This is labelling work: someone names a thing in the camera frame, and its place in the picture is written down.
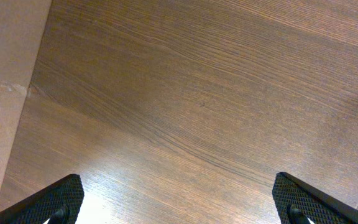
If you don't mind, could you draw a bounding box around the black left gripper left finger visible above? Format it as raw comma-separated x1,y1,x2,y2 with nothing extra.
0,174,85,224

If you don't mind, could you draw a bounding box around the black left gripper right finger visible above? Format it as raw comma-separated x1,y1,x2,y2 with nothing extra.
272,172,358,224

